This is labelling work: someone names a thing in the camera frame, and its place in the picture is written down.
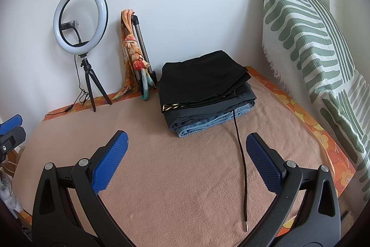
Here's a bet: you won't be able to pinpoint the black drawstring cord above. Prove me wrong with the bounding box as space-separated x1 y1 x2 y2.
231 109 250 233

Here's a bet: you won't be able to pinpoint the black mini tripod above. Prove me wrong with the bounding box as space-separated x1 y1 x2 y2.
79 53 113 113

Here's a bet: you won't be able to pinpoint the white ring light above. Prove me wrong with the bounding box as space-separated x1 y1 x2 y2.
53 0 108 55

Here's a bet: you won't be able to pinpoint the black pants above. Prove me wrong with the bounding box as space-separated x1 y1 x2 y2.
159 50 251 113

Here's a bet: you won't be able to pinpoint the black ring light cable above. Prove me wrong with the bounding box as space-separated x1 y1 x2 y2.
56 54 90 114

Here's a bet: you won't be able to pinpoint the grey folded tripod stand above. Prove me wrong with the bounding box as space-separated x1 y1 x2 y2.
131 14 157 88

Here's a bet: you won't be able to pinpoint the folded dark grey pants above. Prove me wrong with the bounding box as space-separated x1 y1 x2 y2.
163 83 256 130

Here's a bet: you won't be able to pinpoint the folded blue jeans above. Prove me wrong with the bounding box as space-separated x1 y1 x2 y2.
169 100 255 138

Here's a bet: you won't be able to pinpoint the orange floral bed sheet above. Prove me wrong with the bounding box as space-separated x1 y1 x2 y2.
5 66 356 231

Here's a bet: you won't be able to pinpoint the orange patterned scarf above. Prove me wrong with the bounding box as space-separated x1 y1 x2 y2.
113 9 155 101

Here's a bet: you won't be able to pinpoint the green striped white pillow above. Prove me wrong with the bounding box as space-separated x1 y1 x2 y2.
263 0 369 201

